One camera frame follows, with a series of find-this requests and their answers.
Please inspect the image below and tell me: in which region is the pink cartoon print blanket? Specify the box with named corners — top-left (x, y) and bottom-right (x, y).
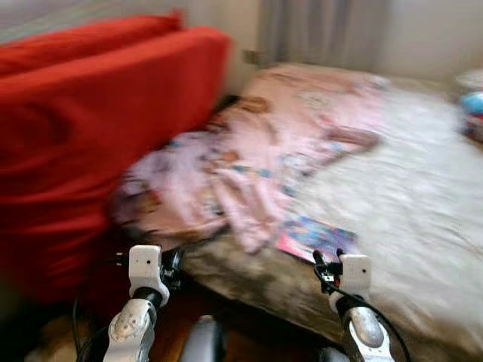
top-left (112, 63), bottom-right (392, 255)

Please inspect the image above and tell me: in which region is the colourful comic book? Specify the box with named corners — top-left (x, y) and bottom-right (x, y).
top-left (275, 216), bottom-right (360, 264)

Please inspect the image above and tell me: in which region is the silver robot right leg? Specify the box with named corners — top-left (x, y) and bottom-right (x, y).
top-left (315, 345), bottom-right (354, 362)

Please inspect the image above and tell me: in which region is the beige floral bed sheet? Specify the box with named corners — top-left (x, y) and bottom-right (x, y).
top-left (180, 72), bottom-right (483, 362)

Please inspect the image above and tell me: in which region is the red white blue striped pillow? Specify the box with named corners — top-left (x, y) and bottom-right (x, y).
top-left (457, 90), bottom-right (483, 144)

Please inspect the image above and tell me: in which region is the small grey floral pillow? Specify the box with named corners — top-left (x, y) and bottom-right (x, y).
top-left (455, 68), bottom-right (483, 94)

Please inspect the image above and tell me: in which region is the grey pleated curtain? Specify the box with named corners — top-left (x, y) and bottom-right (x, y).
top-left (259, 0), bottom-right (392, 70)

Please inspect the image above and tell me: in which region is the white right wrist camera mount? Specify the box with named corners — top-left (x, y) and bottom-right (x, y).
top-left (339, 253), bottom-right (373, 302)

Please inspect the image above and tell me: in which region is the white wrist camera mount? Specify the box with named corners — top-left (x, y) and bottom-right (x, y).
top-left (339, 253), bottom-right (373, 302)
top-left (128, 244), bottom-right (171, 306)

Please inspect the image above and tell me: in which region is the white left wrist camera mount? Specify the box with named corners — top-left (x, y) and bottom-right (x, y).
top-left (128, 244), bottom-right (171, 306)

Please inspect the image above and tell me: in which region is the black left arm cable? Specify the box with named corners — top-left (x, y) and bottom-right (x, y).
top-left (72, 255), bottom-right (133, 362)

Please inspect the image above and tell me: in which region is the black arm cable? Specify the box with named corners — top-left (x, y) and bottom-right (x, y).
top-left (321, 281), bottom-right (413, 362)
top-left (72, 255), bottom-right (133, 362)

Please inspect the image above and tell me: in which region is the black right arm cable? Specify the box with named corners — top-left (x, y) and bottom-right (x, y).
top-left (321, 281), bottom-right (413, 362)

